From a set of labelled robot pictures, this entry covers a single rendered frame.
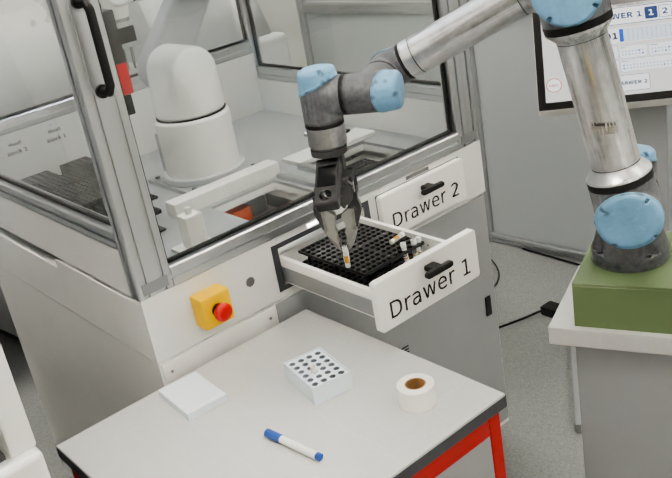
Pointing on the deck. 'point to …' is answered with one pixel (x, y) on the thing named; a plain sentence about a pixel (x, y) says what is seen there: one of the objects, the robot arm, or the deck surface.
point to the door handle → (96, 45)
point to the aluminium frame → (125, 266)
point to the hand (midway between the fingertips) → (343, 245)
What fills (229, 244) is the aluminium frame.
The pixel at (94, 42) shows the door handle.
